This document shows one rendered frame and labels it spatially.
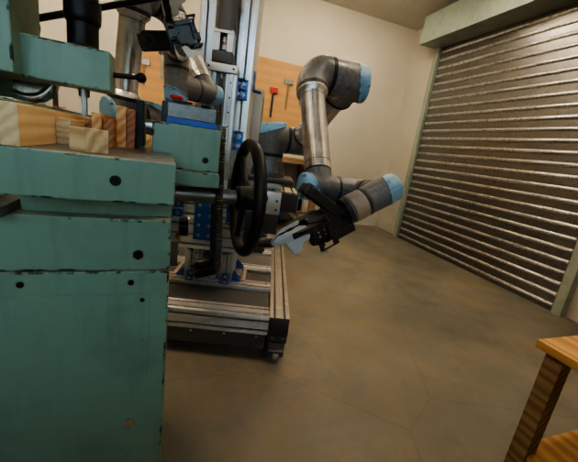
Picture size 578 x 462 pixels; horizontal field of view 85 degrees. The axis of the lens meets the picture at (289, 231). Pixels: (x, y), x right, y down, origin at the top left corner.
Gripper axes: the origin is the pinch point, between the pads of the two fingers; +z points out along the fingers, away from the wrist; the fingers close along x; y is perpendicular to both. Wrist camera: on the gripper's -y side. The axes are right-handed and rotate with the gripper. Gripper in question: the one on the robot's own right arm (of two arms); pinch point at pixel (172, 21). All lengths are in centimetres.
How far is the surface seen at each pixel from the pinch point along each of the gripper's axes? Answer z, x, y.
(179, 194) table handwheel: 13.7, 36.7, -11.1
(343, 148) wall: -308, 91, 209
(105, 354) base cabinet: 34, 56, -31
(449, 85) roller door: -216, 39, 304
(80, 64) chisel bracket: 15.7, 8.9, -19.9
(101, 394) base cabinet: 34, 64, -35
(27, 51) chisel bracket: 15.7, 5.7, -27.0
